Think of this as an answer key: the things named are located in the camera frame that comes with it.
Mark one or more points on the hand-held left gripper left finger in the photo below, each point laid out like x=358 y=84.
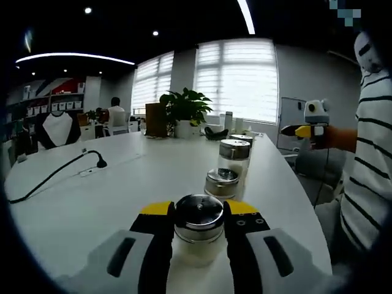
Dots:
x=101 y=269

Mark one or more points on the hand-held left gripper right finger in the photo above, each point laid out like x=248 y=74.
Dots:
x=269 y=269

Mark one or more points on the wall shelf with white bins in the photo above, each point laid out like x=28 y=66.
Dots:
x=65 y=105

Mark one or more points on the large seasoning bottle brown powder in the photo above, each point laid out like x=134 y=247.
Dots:
x=245 y=138

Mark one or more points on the white mesh office chair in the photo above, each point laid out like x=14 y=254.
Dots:
x=119 y=122

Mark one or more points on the person's right hand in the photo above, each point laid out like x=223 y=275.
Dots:
x=330 y=139

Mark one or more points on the whiteboard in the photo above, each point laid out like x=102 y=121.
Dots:
x=291 y=113

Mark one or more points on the white chest-worn device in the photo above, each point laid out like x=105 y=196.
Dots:
x=367 y=58

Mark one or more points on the brown cardboard box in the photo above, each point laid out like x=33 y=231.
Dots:
x=154 y=119
x=82 y=120

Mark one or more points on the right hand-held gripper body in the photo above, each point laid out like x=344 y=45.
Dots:
x=317 y=111

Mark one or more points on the person in striped shirt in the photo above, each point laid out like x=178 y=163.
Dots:
x=370 y=171

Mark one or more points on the small green desk plant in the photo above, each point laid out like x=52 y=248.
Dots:
x=91 y=114

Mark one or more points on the white led ceiling strip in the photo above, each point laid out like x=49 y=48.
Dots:
x=247 y=18
x=70 y=54

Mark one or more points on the black and white raglan shirt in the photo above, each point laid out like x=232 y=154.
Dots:
x=58 y=128

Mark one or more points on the white upright box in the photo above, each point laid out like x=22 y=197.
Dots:
x=239 y=125

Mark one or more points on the large seasoning bottle white powder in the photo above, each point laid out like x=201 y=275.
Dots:
x=234 y=150

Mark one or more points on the white thermos bottle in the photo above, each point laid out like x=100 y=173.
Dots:
x=228 y=121

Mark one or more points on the small glass seasoning bottle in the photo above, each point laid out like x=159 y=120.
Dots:
x=199 y=211
x=221 y=186

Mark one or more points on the white cup with yellow tag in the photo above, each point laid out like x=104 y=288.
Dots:
x=196 y=130

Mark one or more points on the wide window white blinds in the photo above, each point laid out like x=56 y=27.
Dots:
x=235 y=82

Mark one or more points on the narrow window white blinds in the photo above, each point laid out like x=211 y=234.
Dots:
x=153 y=82

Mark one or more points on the green potted plant white pot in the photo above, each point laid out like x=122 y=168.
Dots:
x=183 y=104

